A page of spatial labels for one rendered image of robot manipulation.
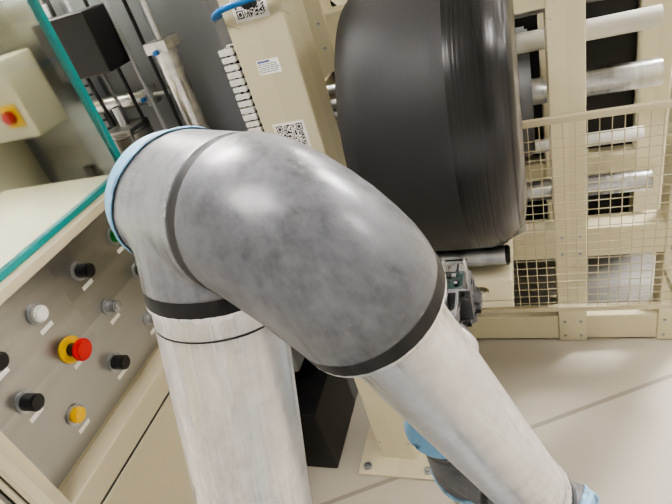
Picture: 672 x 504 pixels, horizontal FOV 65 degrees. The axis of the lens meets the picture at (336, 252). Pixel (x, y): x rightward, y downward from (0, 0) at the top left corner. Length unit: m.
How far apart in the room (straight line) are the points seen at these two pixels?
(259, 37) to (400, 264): 0.88
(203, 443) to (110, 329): 0.73
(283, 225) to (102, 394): 0.92
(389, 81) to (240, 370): 0.61
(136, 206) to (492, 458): 0.37
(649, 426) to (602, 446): 0.17
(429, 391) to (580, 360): 1.82
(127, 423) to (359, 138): 0.72
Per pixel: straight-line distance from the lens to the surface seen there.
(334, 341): 0.31
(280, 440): 0.48
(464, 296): 0.86
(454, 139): 0.90
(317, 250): 0.29
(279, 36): 1.13
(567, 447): 1.96
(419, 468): 1.93
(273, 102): 1.18
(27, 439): 1.08
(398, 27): 0.95
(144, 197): 0.38
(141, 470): 1.21
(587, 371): 2.16
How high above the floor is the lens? 1.62
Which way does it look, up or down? 33 degrees down
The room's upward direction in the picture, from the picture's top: 18 degrees counter-clockwise
